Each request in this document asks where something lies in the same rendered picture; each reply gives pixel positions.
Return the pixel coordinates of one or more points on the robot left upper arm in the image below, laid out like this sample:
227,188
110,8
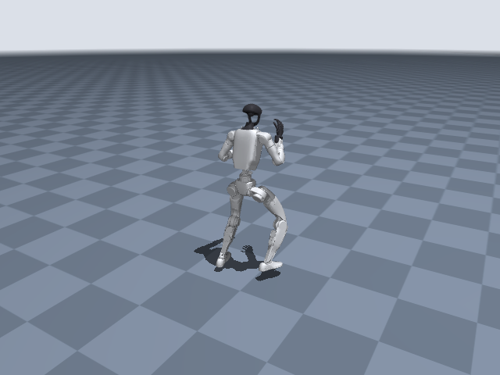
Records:
227,146

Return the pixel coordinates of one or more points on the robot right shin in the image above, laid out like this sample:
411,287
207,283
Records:
276,238

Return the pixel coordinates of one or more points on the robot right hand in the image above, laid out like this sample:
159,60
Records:
279,126

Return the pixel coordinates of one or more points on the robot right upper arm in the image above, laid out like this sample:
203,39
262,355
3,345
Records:
265,139

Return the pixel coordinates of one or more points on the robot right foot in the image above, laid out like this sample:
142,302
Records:
273,265

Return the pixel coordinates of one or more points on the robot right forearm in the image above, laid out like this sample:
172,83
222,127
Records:
280,149

